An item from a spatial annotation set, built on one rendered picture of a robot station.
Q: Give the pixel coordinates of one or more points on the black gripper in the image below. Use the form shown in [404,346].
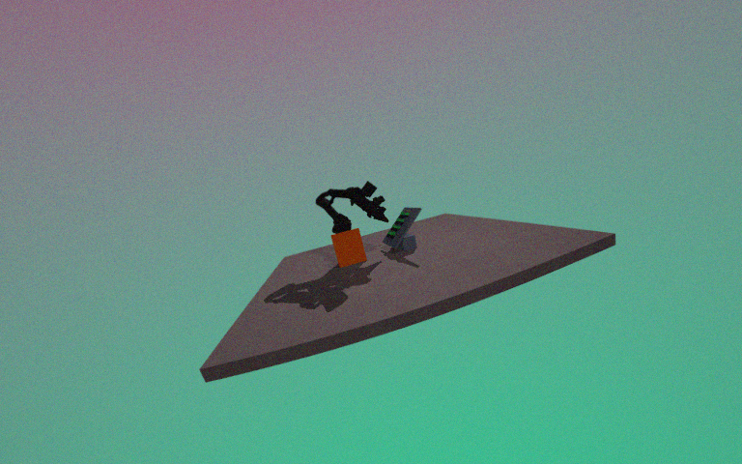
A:
[372,210]

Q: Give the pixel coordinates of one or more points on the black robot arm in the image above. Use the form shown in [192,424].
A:
[357,196]

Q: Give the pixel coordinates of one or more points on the dark grey switch panel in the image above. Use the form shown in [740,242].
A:
[397,236]

